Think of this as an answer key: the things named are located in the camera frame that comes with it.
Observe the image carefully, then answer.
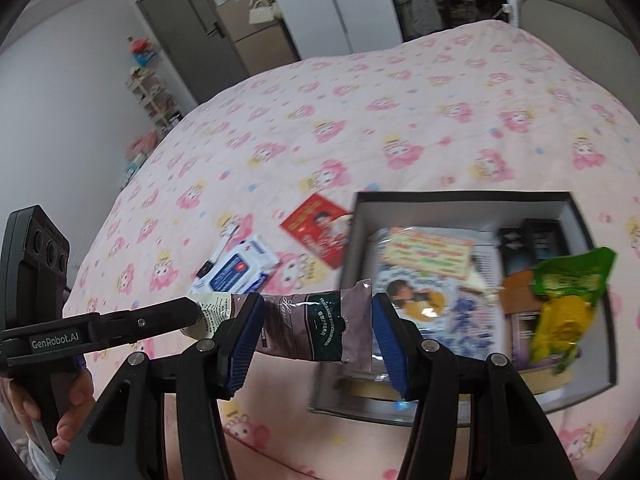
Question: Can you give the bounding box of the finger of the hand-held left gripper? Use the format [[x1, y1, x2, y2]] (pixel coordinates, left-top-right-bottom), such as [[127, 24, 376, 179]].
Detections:
[[97, 297, 205, 337]]

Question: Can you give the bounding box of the grey door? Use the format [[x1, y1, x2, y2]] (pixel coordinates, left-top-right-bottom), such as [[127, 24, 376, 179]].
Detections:
[[136, 0, 251, 107]]

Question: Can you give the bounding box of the beige bed headboard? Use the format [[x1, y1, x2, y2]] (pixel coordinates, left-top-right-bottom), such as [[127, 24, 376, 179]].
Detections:
[[514, 0, 640, 83]]

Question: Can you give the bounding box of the white black pen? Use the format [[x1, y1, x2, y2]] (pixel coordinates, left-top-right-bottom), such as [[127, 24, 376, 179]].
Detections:
[[196, 224, 242, 281]]

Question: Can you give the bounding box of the grey cardboard box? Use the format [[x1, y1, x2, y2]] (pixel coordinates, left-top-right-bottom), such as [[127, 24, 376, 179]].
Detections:
[[306, 190, 617, 428]]

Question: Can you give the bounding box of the purple small box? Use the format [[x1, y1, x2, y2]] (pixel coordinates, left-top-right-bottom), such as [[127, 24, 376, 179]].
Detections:
[[509, 310, 542, 363]]

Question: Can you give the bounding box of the white handbag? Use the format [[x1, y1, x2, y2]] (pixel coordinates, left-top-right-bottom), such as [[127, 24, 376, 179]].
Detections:
[[248, 0, 277, 24]]

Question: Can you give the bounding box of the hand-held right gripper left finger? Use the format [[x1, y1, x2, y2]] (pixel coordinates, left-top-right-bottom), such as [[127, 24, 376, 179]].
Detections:
[[59, 291, 266, 480]]

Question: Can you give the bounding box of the blue white wet wipes pack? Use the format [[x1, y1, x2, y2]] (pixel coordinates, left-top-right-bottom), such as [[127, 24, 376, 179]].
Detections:
[[188, 234, 282, 296]]

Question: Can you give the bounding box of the beige refrigerator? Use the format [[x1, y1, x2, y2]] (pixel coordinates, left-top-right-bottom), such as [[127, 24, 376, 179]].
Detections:
[[215, 0, 302, 77]]

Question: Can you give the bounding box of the pink printed blanket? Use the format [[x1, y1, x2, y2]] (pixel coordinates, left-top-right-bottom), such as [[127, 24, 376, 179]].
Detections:
[[60, 19, 640, 480]]

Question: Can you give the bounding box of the brown small box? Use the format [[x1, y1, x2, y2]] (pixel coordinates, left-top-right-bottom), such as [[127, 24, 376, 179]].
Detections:
[[501, 270, 545, 317]]

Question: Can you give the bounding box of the white wardrobe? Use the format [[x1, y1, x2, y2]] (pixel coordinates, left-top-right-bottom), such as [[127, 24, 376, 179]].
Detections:
[[256, 0, 405, 62]]

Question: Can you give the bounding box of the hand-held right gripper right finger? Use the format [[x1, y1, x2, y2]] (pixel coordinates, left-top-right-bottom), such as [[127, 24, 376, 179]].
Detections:
[[371, 292, 588, 480]]

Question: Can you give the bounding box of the pink toy pile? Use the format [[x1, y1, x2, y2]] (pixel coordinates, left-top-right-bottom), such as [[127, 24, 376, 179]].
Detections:
[[119, 129, 162, 188]]

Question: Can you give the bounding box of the white shelf rack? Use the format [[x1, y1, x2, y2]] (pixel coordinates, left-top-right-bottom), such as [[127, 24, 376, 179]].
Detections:
[[124, 36, 182, 135]]

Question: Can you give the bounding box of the cartoon magazine packet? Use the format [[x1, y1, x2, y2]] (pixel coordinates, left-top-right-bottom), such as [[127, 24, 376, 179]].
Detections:
[[370, 226, 507, 363]]

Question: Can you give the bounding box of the green yellow snack bag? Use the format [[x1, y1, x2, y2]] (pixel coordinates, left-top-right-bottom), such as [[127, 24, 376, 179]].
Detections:
[[529, 246, 617, 377]]

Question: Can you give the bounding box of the black small box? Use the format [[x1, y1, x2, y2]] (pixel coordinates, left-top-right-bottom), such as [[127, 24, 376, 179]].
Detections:
[[522, 218, 568, 263], [497, 227, 532, 277]]

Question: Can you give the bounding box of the red booklet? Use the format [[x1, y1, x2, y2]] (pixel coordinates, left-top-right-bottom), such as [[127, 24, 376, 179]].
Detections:
[[279, 192, 354, 269]]

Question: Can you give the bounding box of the person's left hand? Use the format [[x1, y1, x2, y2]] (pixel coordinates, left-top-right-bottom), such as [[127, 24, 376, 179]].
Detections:
[[0, 367, 97, 456]]

